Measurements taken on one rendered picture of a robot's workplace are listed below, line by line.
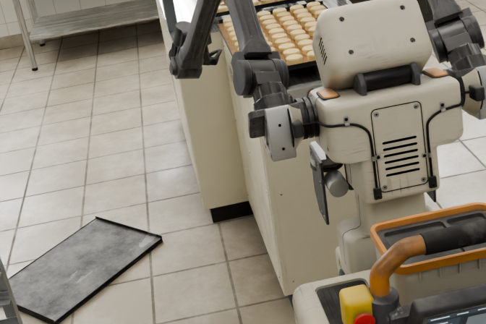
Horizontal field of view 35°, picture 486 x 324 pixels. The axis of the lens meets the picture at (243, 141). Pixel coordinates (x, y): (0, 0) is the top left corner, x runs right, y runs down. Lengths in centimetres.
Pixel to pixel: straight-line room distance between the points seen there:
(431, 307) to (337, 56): 54
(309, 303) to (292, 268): 118
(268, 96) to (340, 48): 18
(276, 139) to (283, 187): 93
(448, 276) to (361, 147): 31
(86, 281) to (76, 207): 66
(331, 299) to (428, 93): 43
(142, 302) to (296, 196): 79
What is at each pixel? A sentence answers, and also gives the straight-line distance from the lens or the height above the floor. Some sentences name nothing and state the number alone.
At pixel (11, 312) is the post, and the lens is 229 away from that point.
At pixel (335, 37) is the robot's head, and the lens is 152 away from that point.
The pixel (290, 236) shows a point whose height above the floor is 32.
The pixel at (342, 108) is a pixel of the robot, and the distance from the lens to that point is 148.
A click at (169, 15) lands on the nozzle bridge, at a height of 90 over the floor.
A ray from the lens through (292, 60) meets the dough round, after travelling 229.
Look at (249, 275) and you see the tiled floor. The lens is 296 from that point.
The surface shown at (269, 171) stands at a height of 57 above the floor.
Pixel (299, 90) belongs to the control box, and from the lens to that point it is 230.
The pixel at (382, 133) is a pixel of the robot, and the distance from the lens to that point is 152.
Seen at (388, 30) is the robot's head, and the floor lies 121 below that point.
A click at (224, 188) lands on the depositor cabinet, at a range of 321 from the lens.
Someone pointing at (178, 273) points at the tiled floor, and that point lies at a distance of 305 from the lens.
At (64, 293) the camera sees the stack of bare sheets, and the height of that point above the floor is 2.
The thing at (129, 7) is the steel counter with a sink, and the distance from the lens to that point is 601.
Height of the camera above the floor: 170
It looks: 25 degrees down
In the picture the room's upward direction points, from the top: 9 degrees counter-clockwise
